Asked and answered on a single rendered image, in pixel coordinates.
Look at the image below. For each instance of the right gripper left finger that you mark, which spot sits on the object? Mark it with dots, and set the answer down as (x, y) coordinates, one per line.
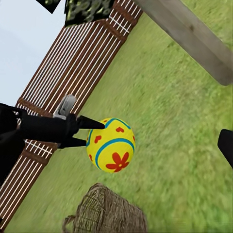
(12, 145)

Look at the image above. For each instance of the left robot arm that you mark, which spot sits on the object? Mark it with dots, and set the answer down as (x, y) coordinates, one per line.
(59, 129)

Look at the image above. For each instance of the wicker basket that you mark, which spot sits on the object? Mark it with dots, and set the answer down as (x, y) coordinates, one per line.
(103, 211)

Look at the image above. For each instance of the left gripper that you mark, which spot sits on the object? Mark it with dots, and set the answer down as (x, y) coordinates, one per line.
(61, 131)

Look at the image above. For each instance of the easter egg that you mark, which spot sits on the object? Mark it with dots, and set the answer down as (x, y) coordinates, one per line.
(111, 149)

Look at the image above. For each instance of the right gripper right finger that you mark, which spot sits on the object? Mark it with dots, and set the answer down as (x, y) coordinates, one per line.
(225, 144)

